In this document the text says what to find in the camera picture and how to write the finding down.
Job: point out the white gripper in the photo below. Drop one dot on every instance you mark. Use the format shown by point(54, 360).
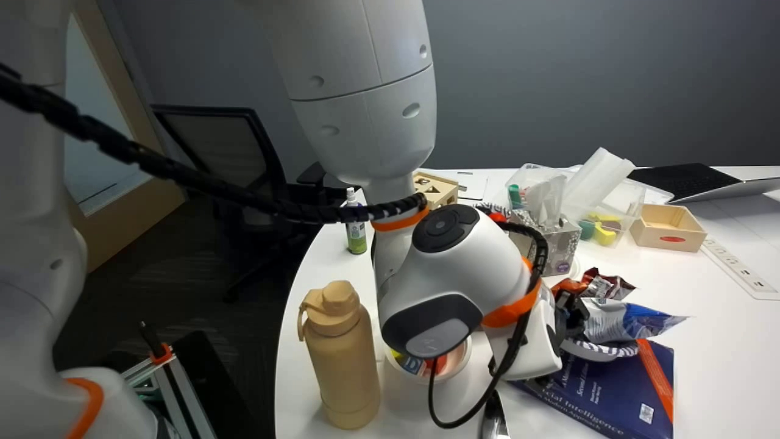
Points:
point(537, 355)

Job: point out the robot base stand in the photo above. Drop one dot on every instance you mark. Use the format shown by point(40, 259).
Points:
point(174, 392)

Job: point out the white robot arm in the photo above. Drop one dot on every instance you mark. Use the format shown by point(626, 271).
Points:
point(361, 82)

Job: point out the white bowl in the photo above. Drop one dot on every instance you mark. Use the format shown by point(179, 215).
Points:
point(422, 371)

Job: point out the blue textbook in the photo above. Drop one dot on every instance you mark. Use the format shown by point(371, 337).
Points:
point(615, 399)

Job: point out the yellow tape roll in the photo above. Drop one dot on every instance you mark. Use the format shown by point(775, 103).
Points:
point(606, 232)

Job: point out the clear plastic container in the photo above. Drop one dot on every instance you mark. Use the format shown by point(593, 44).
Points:
point(620, 205)

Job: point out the green marker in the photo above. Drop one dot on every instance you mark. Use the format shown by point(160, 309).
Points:
point(516, 196)

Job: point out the small wooden tray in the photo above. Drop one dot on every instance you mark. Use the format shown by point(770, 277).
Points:
point(670, 227)

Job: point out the wooden shape sorter cube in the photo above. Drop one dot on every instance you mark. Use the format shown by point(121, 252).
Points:
point(436, 189)

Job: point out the clear plastic bag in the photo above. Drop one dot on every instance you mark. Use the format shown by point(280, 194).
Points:
point(599, 176)

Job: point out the tan insulated water bottle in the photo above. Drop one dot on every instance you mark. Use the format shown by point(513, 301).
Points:
point(341, 339)

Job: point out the blue spray bottle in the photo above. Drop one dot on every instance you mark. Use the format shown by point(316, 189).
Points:
point(355, 229)

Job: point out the white ruler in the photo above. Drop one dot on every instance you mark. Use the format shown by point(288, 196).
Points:
point(751, 282)

